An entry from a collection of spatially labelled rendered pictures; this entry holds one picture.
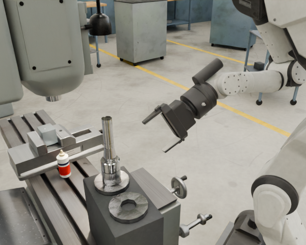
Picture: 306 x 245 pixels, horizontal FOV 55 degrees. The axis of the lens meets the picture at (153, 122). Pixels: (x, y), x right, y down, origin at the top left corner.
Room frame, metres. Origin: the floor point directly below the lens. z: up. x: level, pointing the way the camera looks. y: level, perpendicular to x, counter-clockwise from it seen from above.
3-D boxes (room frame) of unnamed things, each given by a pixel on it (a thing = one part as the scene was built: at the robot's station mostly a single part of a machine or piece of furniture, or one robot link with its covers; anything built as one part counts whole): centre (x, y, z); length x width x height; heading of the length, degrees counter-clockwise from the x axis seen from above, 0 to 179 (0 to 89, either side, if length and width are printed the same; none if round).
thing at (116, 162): (0.59, 0.10, 1.22); 0.05 x 0.05 x 0.01
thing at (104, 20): (0.96, 0.17, 1.48); 0.07 x 0.07 x 0.06
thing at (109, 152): (0.59, 0.10, 1.28); 0.03 x 0.03 x 0.11
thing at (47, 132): (0.97, 0.41, 1.07); 0.06 x 0.05 x 0.06; 37
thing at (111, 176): (0.59, 0.10, 1.19); 0.05 x 0.05 x 0.06
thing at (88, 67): (0.89, 0.22, 1.45); 0.04 x 0.04 x 0.21; 36
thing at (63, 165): (0.86, 0.32, 1.01); 0.04 x 0.04 x 0.11
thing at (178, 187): (1.12, -0.10, 0.66); 0.16 x 0.12 x 0.12; 126
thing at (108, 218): (0.54, 0.08, 1.06); 0.22 x 0.12 x 0.20; 29
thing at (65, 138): (1.00, 0.36, 1.05); 0.12 x 0.06 x 0.04; 37
